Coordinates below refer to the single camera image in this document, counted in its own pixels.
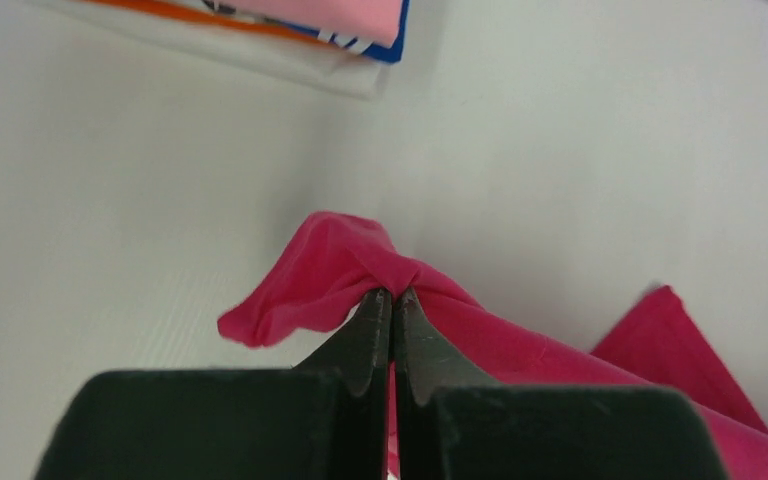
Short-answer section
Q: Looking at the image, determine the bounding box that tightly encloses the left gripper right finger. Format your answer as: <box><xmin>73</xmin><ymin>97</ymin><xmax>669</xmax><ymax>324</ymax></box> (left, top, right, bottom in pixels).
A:
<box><xmin>393</xmin><ymin>290</ymin><xmax>727</xmax><ymax>479</ymax></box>

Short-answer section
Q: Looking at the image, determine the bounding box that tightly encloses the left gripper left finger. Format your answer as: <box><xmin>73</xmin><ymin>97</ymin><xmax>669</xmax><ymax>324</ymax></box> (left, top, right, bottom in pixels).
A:
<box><xmin>36</xmin><ymin>289</ymin><xmax>392</xmax><ymax>479</ymax></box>

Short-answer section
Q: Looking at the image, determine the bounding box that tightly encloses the crimson red t shirt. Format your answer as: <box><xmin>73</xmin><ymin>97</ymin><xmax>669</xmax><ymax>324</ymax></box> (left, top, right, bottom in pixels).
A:
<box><xmin>217</xmin><ymin>211</ymin><xmax>768</xmax><ymax>479</ymax></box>

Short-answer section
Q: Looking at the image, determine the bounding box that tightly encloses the white folded t shirt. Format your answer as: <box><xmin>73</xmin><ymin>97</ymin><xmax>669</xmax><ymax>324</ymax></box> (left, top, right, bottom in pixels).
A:
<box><xmin>32</xmin><ymin>1</ymin><xmax>390</xmax><ymax>99</ymax></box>

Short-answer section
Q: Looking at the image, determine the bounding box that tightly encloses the blue folded t shirt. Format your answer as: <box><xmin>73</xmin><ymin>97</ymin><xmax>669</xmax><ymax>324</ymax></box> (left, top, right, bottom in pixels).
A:
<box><xmin>278</xmin><ymin>0</ymin><xmax>410</xmax><ymax>64</ymax></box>

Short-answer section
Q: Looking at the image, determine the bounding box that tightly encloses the pink folded t shirt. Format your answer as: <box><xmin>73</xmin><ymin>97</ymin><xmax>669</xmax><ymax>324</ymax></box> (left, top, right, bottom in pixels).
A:
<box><xmin>223</xmin><ymin>0</ymin><xmax>403</xmax><ymax>47</ymax></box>

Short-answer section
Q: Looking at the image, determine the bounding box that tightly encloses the orange folded t shirt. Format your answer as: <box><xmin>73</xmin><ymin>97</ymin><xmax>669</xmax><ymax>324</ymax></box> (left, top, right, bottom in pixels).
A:
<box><xmin>91</xmin><ymin>0</ymin><xmax>322</xmax><ymax>45</ymax></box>

